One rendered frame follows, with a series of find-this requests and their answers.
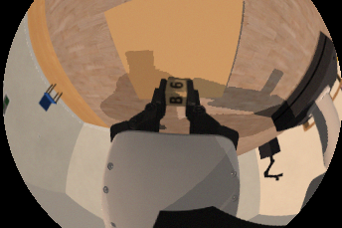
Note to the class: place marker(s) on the orange flat mat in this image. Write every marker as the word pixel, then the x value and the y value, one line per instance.
pixel 176 40

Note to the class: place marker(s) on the tan wooden letter block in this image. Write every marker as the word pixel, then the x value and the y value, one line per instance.
pixel 176 93

